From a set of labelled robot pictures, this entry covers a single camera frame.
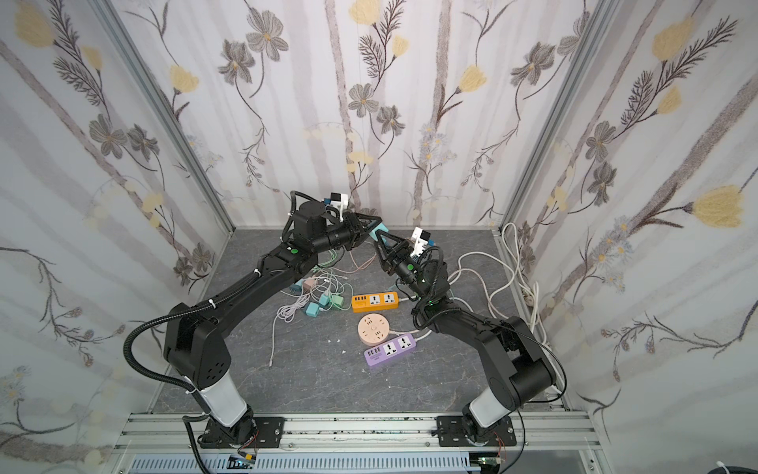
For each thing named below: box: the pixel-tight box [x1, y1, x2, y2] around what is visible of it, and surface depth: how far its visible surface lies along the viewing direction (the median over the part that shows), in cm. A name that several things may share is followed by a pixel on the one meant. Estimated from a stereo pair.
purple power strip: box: [363, 333, 417, 367], surface depth 88 cm
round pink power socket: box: [357, 313, 390, 347], surface depth 92 cm
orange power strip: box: [351, 291, 400, 314], surface depth 98 cm
